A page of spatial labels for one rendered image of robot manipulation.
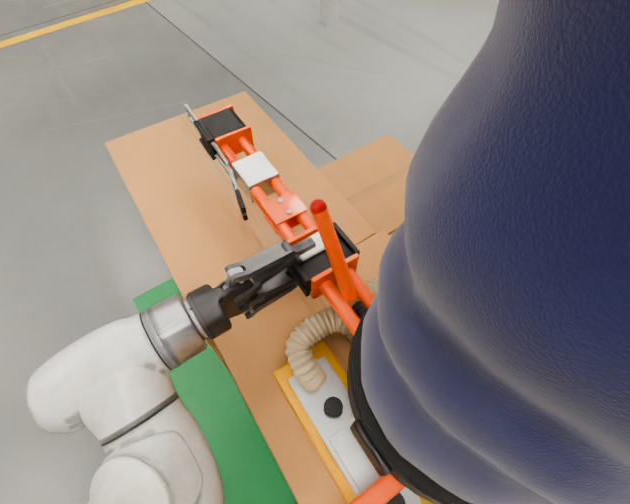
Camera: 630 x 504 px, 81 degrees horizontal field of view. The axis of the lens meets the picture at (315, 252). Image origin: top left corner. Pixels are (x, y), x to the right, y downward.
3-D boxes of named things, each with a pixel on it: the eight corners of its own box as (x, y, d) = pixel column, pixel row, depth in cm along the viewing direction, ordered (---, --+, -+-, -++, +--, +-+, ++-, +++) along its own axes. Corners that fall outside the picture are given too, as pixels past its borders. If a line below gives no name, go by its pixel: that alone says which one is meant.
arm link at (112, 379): (146, 309, 56) (188, 386, 55) (38, 367, 51) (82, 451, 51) (129, 304, 46) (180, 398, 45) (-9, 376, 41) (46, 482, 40)
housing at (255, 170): (282, 189, 69) (281, 172, 66) (250, 204, 67) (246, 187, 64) (264, 167, 73) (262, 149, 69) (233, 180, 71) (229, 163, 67)
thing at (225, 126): (254, 146, 75) (251, 126, 71) (221, 160, 73) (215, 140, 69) (236, 124, 79) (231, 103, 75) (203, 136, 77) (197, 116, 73)
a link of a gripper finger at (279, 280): (240, 308, 54) (240, 313, 55) (304, 279, 59) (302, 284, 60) (228, 288, 55) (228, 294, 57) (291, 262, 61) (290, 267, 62)
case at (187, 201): (358, 310, 111) (376, 232, 78) (239, 386, 99) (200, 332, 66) (261, 187, 139) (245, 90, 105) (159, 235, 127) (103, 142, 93)
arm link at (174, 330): (157, 326, 57) (193, 306, 58) (180, 377, 52) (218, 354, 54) (132, 300, 49) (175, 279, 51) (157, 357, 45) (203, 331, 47)
